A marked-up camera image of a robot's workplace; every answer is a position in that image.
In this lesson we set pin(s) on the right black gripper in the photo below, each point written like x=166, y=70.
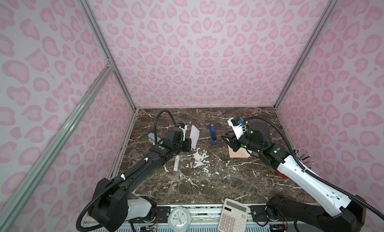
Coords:
x=233, y=144

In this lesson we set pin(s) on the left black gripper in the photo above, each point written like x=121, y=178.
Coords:
x=188, y=141

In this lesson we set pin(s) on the beige envelope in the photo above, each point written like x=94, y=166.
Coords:
x=240, y=153

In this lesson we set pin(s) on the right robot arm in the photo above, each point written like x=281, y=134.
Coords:
x=335, y=212

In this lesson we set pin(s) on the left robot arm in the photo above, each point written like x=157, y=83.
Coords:
x=110, y=207

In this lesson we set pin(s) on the white glue stick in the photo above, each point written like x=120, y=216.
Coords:
x=176, y=163

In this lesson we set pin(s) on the light blue box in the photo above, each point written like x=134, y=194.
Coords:
x=151, y=138

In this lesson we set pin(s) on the white round clock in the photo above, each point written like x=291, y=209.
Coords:
x=179, y=219

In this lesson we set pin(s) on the white calculator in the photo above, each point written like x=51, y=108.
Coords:
x=233, y=217

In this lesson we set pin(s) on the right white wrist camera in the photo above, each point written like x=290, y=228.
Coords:
x=237, y=125

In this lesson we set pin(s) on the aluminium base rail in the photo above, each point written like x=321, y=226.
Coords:
x=207, y=214

